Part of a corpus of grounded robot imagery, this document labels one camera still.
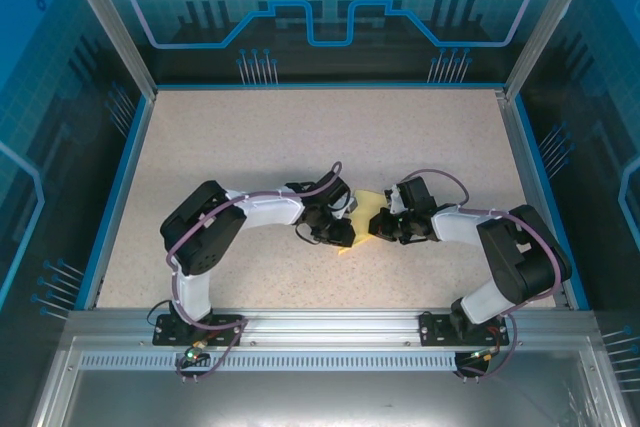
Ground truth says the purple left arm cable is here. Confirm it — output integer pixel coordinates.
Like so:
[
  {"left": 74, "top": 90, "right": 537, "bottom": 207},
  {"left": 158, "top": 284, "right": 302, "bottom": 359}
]
[{"left": 164, "top": 161, "right": 344, "bottom": 331}]

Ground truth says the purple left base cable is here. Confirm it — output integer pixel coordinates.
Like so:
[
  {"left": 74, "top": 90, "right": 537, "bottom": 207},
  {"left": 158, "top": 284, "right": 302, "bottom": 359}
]
[{"left": 174, "top": 315, "right": 249, "bottom": 384}]

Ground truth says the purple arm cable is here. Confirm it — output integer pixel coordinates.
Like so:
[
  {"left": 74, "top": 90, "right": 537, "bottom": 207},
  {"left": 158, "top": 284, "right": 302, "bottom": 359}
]
[
  {"left": 402, "top": 168, "right": 571, "bottom": 318},
  {"left": 164, "top": 161, "right": 344, "bottom": 331}
]

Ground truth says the aluminium blue side rail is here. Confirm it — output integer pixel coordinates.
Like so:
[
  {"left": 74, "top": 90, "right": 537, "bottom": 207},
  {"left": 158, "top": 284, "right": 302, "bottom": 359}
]
[
  {"left": 497, "top": 89, "right": 590, "bottom": 311},
  {"left": 82, "top": 94, "right": 159, "bottom": 311}
]

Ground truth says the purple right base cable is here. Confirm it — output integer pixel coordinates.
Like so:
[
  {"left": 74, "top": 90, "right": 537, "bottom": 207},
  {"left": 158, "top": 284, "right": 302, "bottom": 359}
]
[{"left": 452, "top": 309, "right": 520, "bottom": 382}]

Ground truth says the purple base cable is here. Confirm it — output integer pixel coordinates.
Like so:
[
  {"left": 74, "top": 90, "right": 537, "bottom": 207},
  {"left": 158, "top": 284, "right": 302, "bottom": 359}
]
[
  {"left": 174, "top": 315, "right": 249, "bottom": 384},
  {"left": 452, "top": 309, "right": 520, "bottom": 382}
]

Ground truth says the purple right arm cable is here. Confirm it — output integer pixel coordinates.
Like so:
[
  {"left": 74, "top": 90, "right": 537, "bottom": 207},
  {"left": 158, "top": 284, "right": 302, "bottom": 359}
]
[{"left": 402, "top": 168, "right": 571, "bottom": 318}]

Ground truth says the brass plug with orange wires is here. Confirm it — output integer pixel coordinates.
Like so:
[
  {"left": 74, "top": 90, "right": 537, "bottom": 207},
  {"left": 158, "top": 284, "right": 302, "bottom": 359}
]
[{"left": 467, "top": 346, "right": 502, "bottom": 364}]

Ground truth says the grey metal front tray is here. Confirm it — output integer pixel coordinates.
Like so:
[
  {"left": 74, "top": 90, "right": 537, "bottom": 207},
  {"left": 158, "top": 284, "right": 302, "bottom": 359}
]
[{"left": 29, "top": 336, "right": 631, "bottom": 427}]

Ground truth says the brass plug with green light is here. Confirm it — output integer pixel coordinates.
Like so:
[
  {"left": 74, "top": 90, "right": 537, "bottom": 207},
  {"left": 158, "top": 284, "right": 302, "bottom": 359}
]
[{"left": 182, "top": 340, "right": 209, "bottom": 364}]

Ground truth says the slotted grey cable duct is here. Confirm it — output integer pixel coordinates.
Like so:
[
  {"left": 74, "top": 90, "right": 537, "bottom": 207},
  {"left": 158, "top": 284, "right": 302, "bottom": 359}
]
[{"left": 79, "top": 351, "right": 461, "bottom": 369}]

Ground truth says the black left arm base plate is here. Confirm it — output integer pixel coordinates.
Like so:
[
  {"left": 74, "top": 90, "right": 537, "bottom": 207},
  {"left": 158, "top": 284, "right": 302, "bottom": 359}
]
[{"left": 152, "top": 311, "right": 246, "bottom": 348}]

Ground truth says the aluminium mounting rail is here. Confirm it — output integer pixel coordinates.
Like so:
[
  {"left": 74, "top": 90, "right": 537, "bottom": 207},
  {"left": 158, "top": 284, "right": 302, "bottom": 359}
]
[{"left": 67, "top": 309, "right": 596, "bottom": 348}]

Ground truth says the aluminium frame post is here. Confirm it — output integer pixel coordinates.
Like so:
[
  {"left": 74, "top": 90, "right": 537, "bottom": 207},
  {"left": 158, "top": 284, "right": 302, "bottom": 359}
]
[
  {"left": 503, "top": 0, "right": 604, "bottom": 101},
  {"left": 55, "top": 0, "right": 159, "bottom": 101}
]

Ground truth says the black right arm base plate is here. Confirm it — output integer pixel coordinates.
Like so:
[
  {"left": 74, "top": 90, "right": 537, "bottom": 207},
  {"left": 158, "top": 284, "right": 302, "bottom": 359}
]
[{"left": 418, "top": 310, "right": 506, "bottom": 348}]

